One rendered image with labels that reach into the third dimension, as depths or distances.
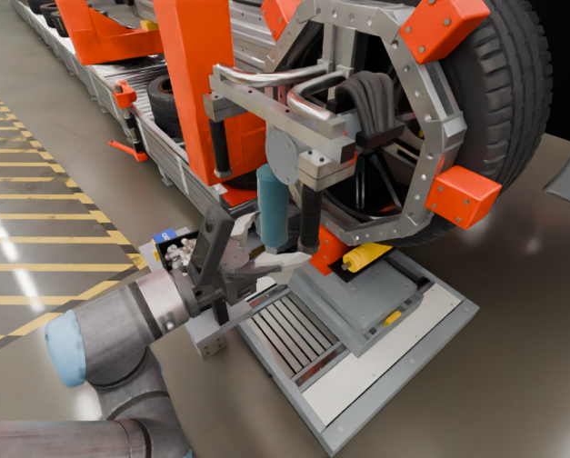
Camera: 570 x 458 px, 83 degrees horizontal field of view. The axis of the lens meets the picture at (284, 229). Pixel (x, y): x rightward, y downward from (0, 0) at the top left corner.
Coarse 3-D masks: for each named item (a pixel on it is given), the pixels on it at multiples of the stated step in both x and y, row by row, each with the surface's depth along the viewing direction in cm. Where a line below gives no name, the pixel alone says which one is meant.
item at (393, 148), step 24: (312, 48) 82; (312, 96) 91; (408, 120) 70; (384, 144) 78; (408, 144) 75; (360, 168) 88; (384, 168) 81; (336, 192) 101; (360, 192) 92; (384, 192) 101; (360, 216) 93; (384, 216) 85
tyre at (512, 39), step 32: (384, 0) 61; (416, 0) 57; (512, 0) 59; (480, 32) 52; (512, 32) 56; (544, 32) 61; (448, 64) 57; (480, 64) 53; (512, 64) 55; (544, 64) 61; (480, 96) 55; (512, 96) 56; (544, 96) 63; (480, 128) 57; (512, 128) 58; (544, 128) 67; (480, 160) 59; (512, 160) 64; (448, 224) 71
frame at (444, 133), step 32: (320, 0) 63; (352, 0) 62; (288, 32) 74; (384, 32) 55; (288, 64) 84; (416, 64) 53; (416, 96) 56; (448, 96) 55; (448, 128) 54; (448, 160) 60; (416, 192) 63; (352, 224) 89; (384, 224) 74; (416, 224) 67
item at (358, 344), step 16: (304, 288) 132; (320, 304) 126; (400, 304) 124; (416, 304) 126; (336, 320) 121; (384, 320) 121; (400, 320) 123; (336, 336) 121; (352, 336) 116; (368, 336) 114; (384, 336) 121; (352, 352) 116
